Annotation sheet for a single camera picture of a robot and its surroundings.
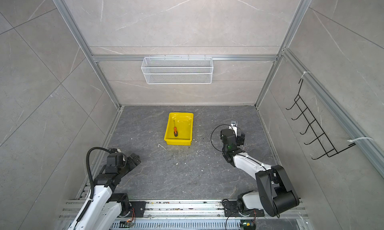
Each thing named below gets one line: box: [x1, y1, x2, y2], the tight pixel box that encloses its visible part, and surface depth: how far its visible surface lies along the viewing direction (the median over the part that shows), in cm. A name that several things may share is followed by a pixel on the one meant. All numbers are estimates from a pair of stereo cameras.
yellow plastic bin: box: [164, 112, 194, 146], surface depth 104 cm
